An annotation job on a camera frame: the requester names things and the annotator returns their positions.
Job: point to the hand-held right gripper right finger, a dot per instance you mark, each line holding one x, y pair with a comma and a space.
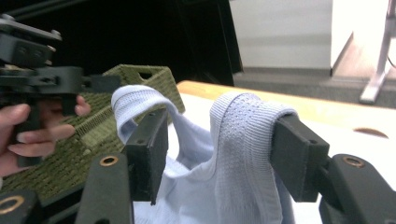
299, 155

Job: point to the white metal desk frame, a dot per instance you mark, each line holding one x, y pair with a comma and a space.
381, 62

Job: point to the light blue knit tank top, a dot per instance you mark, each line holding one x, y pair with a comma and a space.
236, 149

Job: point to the green woven basket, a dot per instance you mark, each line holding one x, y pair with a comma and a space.
93, 140

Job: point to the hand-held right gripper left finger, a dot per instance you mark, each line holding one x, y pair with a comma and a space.
148, 155

